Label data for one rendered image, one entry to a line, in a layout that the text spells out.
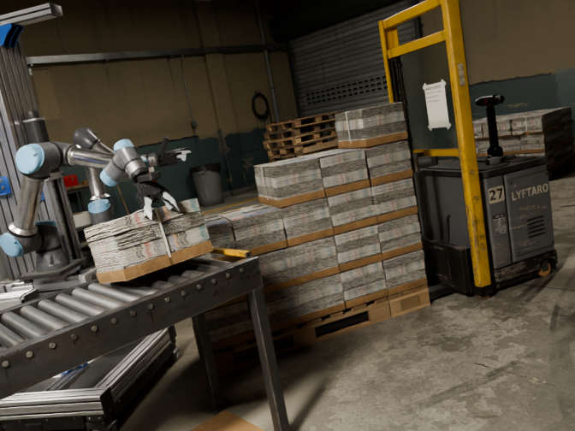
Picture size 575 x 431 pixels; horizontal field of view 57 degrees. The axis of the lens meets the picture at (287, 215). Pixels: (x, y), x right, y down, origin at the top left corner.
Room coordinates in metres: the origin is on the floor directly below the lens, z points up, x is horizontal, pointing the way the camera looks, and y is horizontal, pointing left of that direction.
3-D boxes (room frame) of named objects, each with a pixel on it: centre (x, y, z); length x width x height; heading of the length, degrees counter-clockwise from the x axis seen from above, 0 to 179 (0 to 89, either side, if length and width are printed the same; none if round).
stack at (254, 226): (3.08, 0.09, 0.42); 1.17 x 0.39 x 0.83; 109
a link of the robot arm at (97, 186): (3.09, 1.06, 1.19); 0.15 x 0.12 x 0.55; 13
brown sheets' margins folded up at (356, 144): (3.31, -0.60, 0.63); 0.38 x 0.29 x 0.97; 19
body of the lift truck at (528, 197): (3.57, -1.36, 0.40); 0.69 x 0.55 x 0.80; 19
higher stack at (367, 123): (3.32, -0.60, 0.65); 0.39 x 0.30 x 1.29; 19
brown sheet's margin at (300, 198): (3.13, -0.04, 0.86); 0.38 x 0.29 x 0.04; 19
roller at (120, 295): (1.92, 0.69, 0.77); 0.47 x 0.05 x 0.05; 40
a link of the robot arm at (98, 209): (2.96, 1.03, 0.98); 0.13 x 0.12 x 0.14; 13
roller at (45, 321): (1.75, 0.89, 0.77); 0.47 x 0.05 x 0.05; 40
